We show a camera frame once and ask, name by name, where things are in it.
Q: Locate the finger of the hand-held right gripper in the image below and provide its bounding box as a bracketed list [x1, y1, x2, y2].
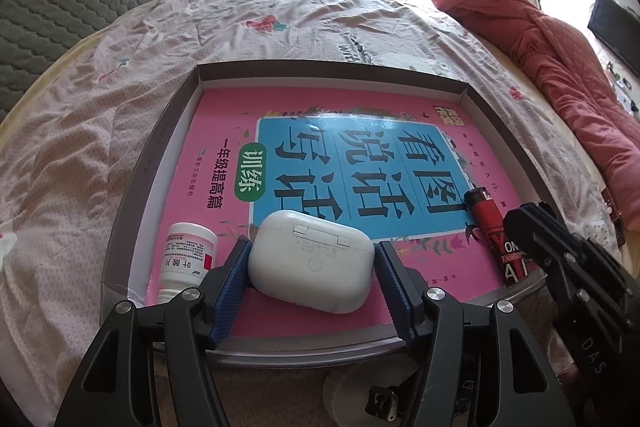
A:
[501, 202, 640, 323]

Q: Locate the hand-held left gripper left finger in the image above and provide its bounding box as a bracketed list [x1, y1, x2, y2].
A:
[55, 237, 253, 427]

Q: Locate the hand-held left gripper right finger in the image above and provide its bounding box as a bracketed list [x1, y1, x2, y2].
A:
[374, 241, 566, 427]

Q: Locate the red and black lighter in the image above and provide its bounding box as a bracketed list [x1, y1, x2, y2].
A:
[464, 188, 543, 290]

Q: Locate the white medicine bottle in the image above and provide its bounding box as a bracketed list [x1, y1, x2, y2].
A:
[157, 223, 218, 305]

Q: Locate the white earbuds case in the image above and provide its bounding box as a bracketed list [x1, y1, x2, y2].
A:
[248, 209, 376, 314]

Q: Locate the grey shallow cardboard box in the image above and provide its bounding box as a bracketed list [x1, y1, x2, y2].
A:
[100, 63, 556, 365]

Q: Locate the pink and blue book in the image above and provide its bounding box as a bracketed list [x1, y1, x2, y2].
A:
[127, 87, 548, 340]

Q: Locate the red quilted blanket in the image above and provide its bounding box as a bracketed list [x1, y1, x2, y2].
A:
[422, 0, 640, 223]

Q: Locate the white television cabinet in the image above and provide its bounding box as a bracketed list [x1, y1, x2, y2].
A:
[605, 57, 640, 118]

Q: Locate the black television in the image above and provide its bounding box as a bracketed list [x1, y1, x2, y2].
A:
[587, 0, 640, 78]

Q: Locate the pink floral bed sheet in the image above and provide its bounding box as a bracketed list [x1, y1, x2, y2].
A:
[0, 0, 626, 427]

